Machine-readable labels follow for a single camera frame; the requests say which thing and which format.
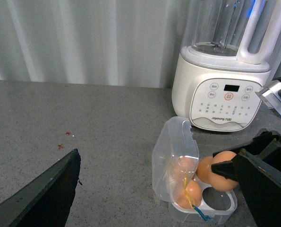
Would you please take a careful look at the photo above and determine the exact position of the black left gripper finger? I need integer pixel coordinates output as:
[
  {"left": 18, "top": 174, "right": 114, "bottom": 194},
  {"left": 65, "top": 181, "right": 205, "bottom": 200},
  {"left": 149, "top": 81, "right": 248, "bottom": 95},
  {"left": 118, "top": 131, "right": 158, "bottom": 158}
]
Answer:
[{"left": 0, "top": 149, "right": 81, "bottom": 227}]

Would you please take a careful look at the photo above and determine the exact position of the black gripper other arm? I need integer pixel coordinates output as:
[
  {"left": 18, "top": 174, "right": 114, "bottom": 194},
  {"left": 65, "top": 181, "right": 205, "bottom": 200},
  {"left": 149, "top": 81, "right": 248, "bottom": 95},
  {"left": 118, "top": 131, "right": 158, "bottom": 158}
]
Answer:
[{"left": 212, "top": 129, "right": 281, "bottom": 227}]

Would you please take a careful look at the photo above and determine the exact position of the brown egg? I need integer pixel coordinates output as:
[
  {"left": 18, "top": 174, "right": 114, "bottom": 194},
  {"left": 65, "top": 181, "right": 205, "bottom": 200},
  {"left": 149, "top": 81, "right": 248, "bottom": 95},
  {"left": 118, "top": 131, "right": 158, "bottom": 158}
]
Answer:
[
  {"left": 175, "top": 180, "right": 202, "bottom": 209},
  {"left": 208, "top": 151, "right": 238, "bottom": 192},
  {"left": 171, "top": 157, "right": 195, "bottom": 181},
  {"left": 196, "top": 156, "right": 213, "bottom": 184}
]

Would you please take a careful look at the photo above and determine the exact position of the clear plastic egg box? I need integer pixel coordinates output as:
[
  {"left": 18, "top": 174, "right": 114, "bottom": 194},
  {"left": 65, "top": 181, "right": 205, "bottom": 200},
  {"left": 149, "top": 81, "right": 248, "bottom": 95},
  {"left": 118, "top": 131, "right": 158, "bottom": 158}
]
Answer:
[{"left": 152, "top": 116, "right": 238, "bottom": 227}]

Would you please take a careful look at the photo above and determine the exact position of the yellow blue rubber band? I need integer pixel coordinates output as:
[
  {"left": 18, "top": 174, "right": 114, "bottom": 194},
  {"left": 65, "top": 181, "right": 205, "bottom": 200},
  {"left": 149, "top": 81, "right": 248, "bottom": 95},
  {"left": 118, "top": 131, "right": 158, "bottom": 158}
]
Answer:
[{"left": 183, "top": 177, "right": 212, "bottom": 221}]

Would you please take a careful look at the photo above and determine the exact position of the white Joyoung blender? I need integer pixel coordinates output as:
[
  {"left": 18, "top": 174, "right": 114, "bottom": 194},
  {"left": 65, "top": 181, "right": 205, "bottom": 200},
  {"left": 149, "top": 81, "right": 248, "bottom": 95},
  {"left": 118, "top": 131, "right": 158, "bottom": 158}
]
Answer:
[{"left": 172, "top": 0, "right": 270, "bottom": 132}]

